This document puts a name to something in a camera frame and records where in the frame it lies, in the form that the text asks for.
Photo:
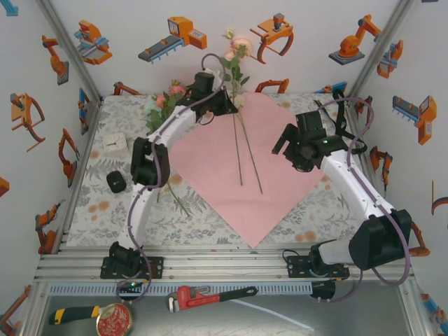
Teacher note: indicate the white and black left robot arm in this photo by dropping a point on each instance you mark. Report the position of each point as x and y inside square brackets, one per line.
[140, 210]

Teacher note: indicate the fake light blue rose stem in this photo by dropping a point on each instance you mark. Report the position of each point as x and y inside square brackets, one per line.
[151, 108]

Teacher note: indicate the fake peach rose stem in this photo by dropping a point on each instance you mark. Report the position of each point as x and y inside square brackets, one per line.
[241, 43]

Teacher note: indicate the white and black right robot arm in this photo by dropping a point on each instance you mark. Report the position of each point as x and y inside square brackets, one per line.
[364, 196]

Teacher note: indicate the yellow and black utility knife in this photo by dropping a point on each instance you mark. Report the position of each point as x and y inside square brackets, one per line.
[70, 314]

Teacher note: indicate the floral patterned tablecloth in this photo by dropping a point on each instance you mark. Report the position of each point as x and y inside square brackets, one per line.
[98, 224]

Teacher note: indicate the red pipe wrench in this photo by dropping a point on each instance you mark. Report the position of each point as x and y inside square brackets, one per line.
[196, 297]

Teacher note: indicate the aluminium frame rail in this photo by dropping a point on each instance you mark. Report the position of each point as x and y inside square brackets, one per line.
[227, 266]

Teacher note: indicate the thin white strip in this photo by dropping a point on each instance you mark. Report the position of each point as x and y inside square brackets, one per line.
[273, 312]

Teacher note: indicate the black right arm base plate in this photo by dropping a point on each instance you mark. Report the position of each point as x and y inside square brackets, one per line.
[295, 267]

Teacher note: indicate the artificial flower bunch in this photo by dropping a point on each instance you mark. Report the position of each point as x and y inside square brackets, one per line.
[176, 90]

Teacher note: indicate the black circuit board green LED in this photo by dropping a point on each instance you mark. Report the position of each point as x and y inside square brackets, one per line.
[131, 285]

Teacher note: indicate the aluminium side rail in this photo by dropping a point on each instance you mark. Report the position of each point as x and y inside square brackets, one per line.
[81, 171]
[354, 120]

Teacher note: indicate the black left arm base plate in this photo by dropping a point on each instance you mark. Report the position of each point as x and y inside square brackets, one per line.
[157, 267]

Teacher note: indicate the pink and purple wrapping paper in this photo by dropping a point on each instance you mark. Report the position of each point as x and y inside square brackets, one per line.
[245, 210]

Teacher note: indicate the aluminium corner post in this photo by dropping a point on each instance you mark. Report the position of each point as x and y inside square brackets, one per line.
[64, 38]
[385, 38]

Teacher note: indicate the small black box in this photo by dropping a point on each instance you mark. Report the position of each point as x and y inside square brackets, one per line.
[116, 182]

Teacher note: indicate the red round tin lid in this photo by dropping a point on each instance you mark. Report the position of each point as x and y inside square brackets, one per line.
[115, 320]

